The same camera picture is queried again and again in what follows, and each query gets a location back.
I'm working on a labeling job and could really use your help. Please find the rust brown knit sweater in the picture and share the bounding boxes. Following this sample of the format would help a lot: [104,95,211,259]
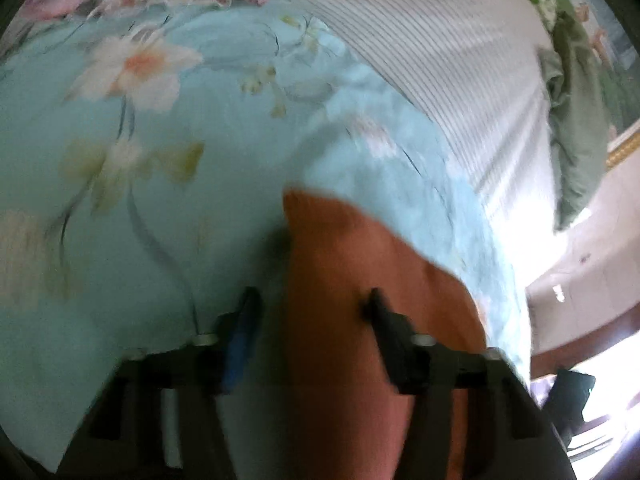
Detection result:
[282,186,490,480]

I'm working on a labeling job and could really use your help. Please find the light blue floral sheet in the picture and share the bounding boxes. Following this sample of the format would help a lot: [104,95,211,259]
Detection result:
[1,0,530,479]

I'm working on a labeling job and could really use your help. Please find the green pillow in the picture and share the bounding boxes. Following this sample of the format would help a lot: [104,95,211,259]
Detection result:
[528,0,610,232]

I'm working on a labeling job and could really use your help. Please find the gold framed landscape picture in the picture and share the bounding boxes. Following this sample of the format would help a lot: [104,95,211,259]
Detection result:
[570,0,639,169]

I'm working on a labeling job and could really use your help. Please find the striped white pillow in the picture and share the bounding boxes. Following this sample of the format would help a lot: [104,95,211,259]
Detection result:
[295,0,555,285]

